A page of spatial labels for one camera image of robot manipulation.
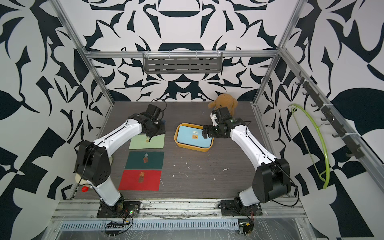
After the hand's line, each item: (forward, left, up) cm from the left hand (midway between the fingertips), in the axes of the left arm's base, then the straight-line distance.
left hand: (162, 128), depth 90 cm
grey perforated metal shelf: (+34, -13, +23) cm, 43 cm away
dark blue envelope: (0, -2, +6) cm, 7 cm away
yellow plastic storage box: (-8, -15, -8) cm, 19 cm away
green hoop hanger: (-6, -69, +22) cm, 73 cm away
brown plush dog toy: (+15, -39, +8) cm, 42 cm away
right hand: (-5, -27, +4) cm, 28 cm away
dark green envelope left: (-14, +11, -13) cm, 22 cm away
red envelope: (-25, +11, -13) cm, 30 cm away
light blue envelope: (-1, -19, -8) cm, 21 cm away
